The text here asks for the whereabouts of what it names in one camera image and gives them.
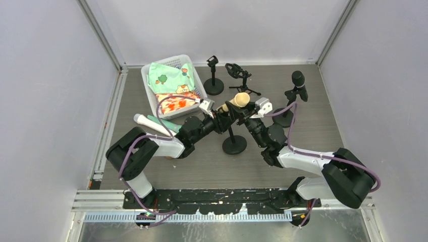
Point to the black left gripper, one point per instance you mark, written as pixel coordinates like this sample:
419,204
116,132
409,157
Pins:
220,118

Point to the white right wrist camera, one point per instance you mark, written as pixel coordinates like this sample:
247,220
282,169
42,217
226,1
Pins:
263,106

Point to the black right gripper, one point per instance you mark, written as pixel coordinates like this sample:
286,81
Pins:
249,117

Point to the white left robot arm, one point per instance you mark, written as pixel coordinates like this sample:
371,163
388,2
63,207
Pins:
131,153

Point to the black microphone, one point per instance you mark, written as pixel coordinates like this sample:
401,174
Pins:
298,79

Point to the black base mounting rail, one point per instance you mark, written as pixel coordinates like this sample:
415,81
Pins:
225,201

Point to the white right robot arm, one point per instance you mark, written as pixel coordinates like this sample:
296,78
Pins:
340,174

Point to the green cartoon print cloth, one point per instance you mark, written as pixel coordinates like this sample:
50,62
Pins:
164,79

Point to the beige microphone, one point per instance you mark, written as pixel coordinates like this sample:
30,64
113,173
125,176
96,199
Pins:
240,100

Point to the mint green microphone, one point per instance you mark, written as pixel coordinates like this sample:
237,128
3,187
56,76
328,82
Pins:
172,126

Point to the white microphone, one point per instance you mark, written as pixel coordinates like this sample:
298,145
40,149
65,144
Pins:
143,120

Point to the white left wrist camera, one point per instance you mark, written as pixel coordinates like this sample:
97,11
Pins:
205,106

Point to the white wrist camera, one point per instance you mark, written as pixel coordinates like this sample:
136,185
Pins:
205,106
263,106

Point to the orange patterned cloth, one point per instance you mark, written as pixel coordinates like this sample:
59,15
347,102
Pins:
176,103

